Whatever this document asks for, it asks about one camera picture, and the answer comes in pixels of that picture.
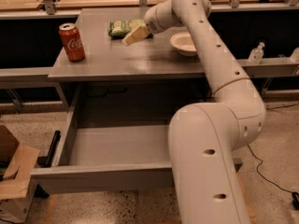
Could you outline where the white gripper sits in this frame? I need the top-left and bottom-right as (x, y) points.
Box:
(121, 0), (183, 46)

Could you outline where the green jalapeno chip bag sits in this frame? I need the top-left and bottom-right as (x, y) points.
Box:
(108, 20), (146, 38)

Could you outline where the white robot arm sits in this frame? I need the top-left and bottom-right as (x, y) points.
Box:
(122, 0), (266, 224)

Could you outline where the grey cabinet with top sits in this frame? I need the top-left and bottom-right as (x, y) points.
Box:
(49, 7), (213, 128)

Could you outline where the open grey top drawer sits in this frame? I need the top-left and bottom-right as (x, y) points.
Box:
(30, 87), (243, 195)

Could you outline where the white paper bowl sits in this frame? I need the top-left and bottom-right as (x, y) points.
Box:
(170, 32), (197, 57)

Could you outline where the red cola can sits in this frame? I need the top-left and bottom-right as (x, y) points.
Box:
(59, 22), (85, 62)

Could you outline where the clear sanitizer bottle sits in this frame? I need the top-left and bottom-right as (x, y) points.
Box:
(248, 42), (264, 64)

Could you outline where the black bar on floor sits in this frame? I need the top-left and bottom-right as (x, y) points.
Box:
(37, 131), (61, 168)

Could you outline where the brown cardboard box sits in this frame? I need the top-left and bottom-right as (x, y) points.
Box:
(0, 125), (39, 224)

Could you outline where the black power adapter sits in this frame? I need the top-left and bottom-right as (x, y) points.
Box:
(292, 192), (299, 210)

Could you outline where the grey side rail shelf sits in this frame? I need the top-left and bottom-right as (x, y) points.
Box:
(239, 57), (299, 78)

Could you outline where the black floor cable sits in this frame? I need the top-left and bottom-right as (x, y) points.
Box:
(247, 101), (299, 195)

